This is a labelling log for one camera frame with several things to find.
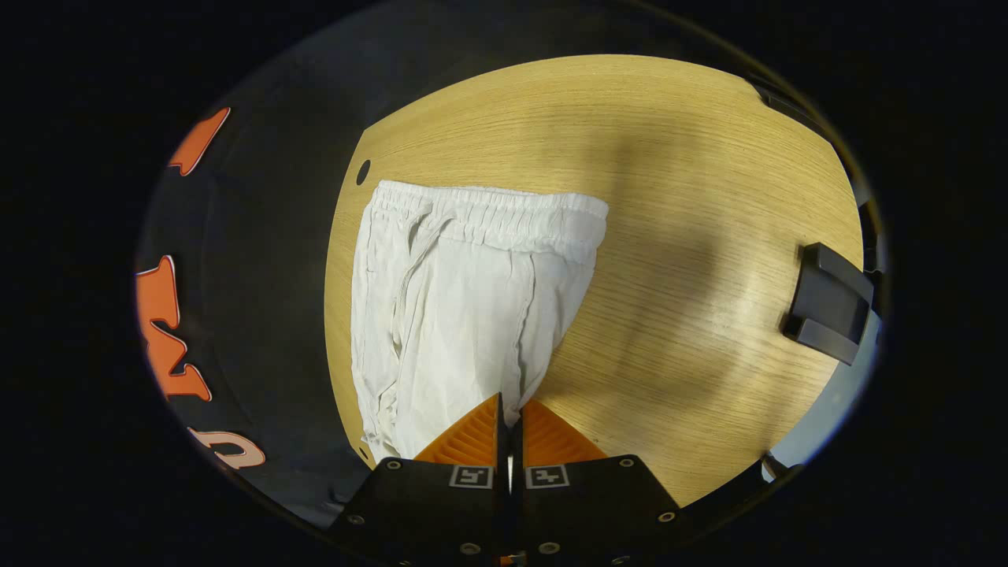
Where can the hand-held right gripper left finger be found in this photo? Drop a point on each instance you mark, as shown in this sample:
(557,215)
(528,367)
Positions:
(425,504)

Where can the white jeans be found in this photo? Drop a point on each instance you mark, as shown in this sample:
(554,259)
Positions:
(457,299)

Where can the black plastic block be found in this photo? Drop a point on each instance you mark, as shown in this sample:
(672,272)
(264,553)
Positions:
(827,303)

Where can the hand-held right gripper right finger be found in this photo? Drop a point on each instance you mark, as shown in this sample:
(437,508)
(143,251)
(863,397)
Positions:
(591,496)

